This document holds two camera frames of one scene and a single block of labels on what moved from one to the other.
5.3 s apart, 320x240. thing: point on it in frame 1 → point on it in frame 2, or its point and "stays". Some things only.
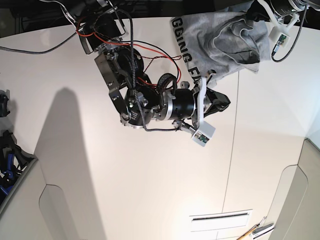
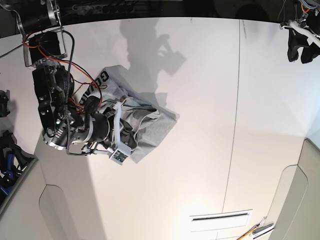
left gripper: (184, 103) → (109, 129)
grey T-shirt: (222, 42) → (146, 123)
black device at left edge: (4, 96) stays
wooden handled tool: (249, 232) stays
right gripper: (283, 13) → (309, 53)
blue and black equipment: (13, 161) stays
